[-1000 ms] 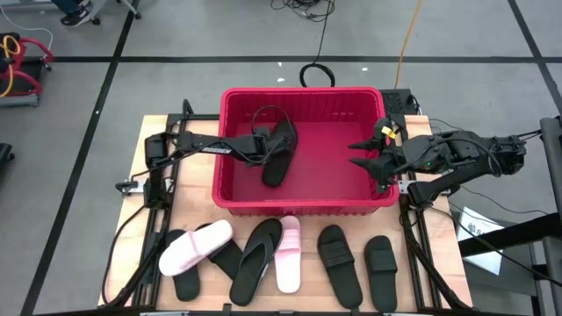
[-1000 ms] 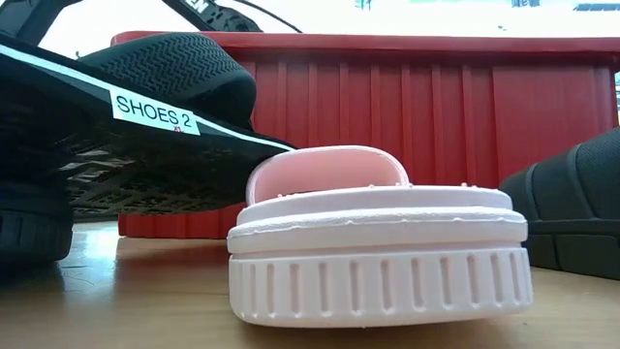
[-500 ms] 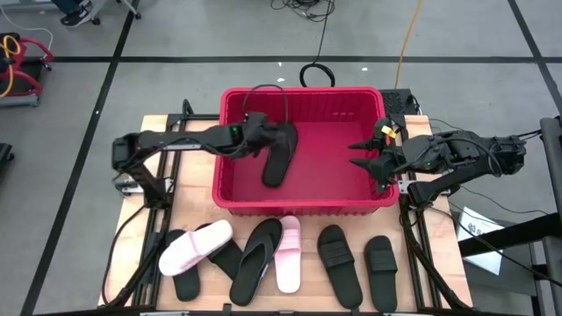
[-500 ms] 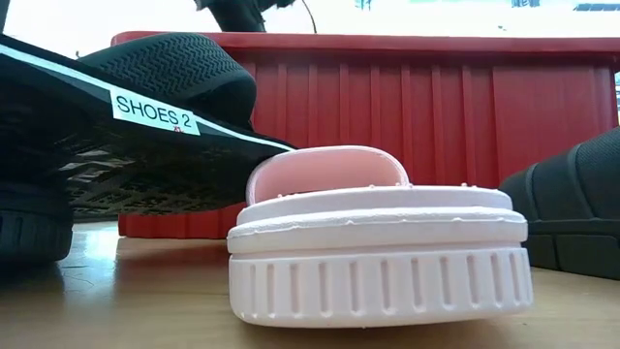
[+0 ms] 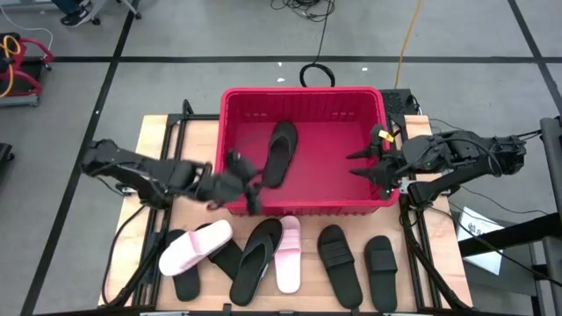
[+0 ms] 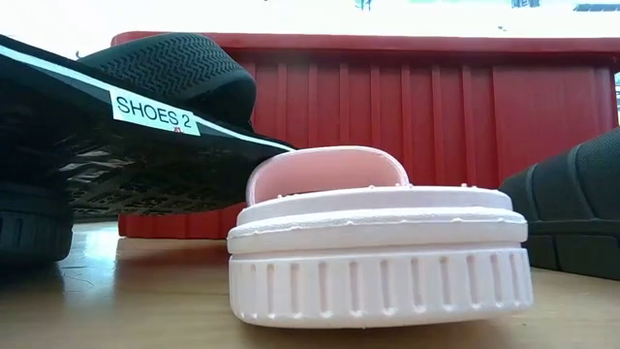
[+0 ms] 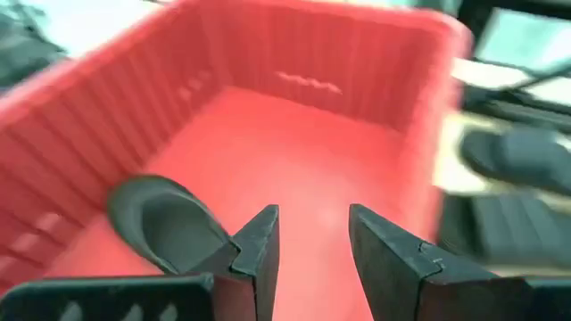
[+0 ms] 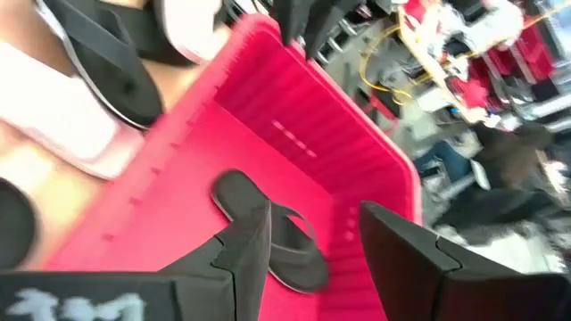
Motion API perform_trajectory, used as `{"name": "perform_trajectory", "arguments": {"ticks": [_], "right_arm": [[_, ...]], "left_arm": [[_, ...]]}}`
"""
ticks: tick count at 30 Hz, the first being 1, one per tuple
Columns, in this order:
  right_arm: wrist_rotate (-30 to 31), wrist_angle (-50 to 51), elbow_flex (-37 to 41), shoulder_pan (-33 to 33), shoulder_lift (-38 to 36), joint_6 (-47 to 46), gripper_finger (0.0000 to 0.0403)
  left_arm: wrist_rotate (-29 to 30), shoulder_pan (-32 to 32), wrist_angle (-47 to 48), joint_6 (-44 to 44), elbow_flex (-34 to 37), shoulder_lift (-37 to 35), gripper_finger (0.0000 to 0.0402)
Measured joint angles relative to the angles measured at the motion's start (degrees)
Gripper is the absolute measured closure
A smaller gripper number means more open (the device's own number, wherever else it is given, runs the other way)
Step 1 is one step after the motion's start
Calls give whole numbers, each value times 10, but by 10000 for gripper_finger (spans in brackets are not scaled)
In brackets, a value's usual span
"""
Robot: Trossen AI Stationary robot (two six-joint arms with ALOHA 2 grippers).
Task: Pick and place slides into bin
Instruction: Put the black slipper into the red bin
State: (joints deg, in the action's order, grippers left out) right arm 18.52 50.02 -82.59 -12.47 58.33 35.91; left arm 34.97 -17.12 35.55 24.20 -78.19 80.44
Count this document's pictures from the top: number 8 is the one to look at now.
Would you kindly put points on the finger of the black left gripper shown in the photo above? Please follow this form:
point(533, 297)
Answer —
point(328, 18)
point(290, 20)

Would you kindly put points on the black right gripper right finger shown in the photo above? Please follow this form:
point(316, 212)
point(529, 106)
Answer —
point(410, 267)

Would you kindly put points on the black flip-flop sandal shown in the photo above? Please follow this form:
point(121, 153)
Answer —
point(241, 187)
point(129, 96)

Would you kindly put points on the red plastic bin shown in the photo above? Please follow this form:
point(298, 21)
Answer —
point(187, 200)

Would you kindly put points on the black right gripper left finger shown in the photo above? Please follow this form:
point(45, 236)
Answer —
point(236, 267)

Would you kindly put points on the person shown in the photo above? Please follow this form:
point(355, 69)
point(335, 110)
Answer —
point(513, 156)

